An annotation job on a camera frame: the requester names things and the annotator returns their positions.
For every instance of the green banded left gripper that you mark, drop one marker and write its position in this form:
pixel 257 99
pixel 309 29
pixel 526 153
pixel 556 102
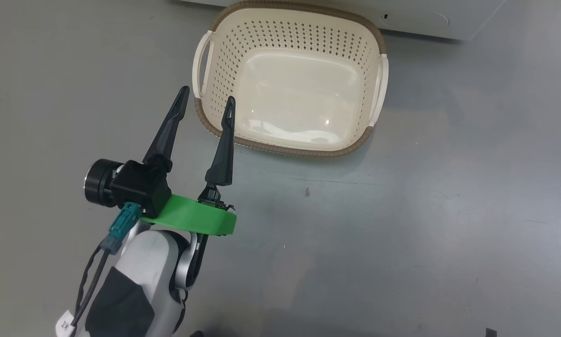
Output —
pixel 191 217

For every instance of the white front-load washing machine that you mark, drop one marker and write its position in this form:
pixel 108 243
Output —
pixel 467 14

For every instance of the cream perforated laundry basket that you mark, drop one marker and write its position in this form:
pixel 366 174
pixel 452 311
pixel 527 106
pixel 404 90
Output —
pixel 299 93

